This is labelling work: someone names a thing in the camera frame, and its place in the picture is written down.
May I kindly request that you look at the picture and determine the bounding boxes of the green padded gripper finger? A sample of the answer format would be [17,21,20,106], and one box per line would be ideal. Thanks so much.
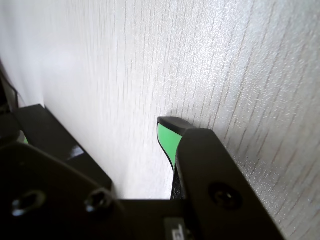
[156,116,286,240]

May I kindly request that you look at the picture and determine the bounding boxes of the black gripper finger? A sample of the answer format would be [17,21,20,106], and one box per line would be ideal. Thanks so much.
[0,134,125,240]

